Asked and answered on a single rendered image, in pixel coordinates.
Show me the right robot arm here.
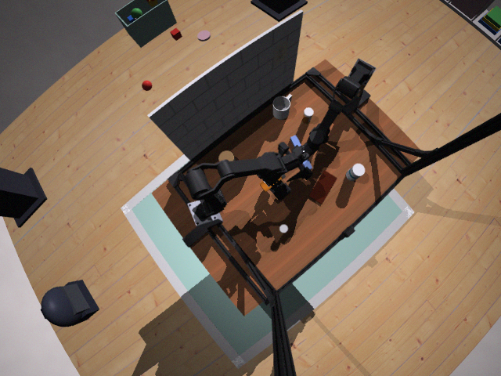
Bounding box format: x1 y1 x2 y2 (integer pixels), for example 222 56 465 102
292 60 374 162

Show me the grey tiled wall panel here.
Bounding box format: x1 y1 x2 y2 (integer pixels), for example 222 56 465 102
148 10 304 160

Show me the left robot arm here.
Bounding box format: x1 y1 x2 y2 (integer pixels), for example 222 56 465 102
184 152 300 222

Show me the white cylindrical canister with teal band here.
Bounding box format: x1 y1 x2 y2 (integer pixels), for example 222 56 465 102
346 164 365 181

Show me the grey metal mug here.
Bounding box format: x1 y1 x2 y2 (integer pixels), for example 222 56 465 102
272 94 292 120

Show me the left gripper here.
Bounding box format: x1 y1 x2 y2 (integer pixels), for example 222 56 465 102
263 176 291 201

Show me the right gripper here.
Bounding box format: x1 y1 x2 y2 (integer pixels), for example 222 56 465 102
278 142 312 182

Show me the blue flat bar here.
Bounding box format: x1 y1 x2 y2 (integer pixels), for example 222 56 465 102
290 136 312 169

